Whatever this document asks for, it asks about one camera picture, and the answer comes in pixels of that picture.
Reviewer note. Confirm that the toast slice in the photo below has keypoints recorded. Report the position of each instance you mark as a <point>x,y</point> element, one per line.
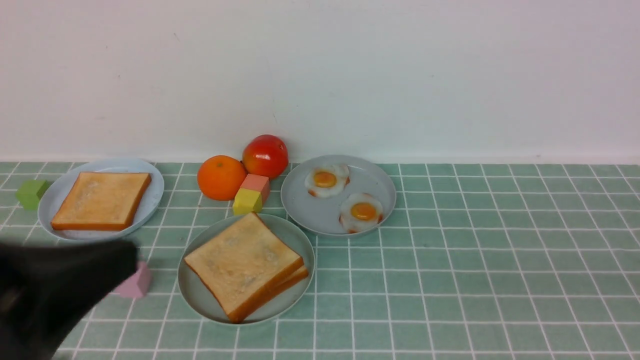
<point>269,294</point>
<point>101,201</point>
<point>242,262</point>

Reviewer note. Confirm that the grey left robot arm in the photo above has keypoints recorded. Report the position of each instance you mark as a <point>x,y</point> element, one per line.
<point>46,290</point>

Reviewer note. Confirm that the back fried egg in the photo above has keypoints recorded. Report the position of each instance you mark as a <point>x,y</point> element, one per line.
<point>327,181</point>

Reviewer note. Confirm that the fried egg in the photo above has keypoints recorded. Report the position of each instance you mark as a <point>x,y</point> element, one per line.
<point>360,212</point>
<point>327,181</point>

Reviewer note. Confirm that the grey egg plate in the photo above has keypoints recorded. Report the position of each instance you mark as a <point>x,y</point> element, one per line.
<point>321,215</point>

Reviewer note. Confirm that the front fried egg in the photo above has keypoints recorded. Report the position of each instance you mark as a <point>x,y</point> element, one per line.
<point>360,212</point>

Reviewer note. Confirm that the red tomato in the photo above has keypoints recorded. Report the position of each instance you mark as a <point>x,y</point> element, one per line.
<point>266,155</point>

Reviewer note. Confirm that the salmon wooden block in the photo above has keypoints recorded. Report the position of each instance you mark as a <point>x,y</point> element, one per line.
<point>257,183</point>

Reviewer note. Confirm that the yellow wooden block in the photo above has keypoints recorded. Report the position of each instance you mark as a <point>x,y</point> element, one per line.
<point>247,201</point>

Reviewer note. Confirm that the orange fruit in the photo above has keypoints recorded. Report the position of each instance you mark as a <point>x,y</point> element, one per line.
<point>220,177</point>

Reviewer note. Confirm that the green centre plate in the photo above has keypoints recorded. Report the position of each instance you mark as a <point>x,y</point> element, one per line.
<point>200,295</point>

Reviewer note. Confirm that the pink wooden cube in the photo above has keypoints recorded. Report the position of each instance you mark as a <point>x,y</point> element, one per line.
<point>137,285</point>

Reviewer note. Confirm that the light blue bread plate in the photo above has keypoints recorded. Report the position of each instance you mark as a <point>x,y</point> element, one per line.
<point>52,199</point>

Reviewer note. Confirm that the green wooden cube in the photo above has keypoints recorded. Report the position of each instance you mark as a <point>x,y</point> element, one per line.
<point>30,193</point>

